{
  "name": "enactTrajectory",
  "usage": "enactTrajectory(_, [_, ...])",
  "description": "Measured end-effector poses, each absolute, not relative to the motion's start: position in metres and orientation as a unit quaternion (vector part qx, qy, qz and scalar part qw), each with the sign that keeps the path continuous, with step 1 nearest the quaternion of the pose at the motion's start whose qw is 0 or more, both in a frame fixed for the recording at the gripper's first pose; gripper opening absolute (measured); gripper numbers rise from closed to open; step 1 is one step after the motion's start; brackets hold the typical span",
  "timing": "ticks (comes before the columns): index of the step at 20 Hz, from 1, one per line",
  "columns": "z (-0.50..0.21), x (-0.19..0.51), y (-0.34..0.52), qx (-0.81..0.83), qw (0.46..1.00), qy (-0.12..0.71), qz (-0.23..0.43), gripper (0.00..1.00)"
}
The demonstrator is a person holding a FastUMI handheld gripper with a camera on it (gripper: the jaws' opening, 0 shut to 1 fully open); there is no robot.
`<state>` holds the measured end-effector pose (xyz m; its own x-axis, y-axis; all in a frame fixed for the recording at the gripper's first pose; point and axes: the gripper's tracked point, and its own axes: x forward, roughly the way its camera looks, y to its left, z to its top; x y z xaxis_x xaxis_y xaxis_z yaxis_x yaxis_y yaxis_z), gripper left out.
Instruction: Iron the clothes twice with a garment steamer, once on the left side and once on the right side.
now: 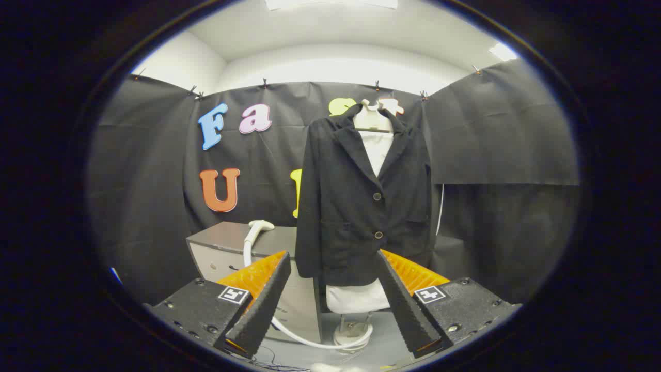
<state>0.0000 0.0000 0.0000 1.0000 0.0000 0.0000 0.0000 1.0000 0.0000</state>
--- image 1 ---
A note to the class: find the black backdrop cloth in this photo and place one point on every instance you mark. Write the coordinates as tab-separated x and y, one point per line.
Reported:
155	181

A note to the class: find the small ceiling light panel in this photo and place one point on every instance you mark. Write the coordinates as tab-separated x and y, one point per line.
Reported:
503	51

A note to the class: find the mannequin stand base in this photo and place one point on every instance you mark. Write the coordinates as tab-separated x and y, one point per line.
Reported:
351	331

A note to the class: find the long ceiling light panel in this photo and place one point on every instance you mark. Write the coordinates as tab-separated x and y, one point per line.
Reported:
330	3

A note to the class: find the black jacket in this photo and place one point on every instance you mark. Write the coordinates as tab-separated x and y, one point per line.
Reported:
346	206

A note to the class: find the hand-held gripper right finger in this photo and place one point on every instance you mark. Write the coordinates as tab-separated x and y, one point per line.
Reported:
405	305

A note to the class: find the white mannequin torso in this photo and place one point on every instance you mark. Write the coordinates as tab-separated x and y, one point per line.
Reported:
376	150

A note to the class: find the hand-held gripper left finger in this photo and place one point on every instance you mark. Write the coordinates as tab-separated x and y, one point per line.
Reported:
263	305

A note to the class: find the white garment steamer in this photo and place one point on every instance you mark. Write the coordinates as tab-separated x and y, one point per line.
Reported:
260	226

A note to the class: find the grey cabinet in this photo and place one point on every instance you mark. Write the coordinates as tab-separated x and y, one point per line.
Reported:
222	240

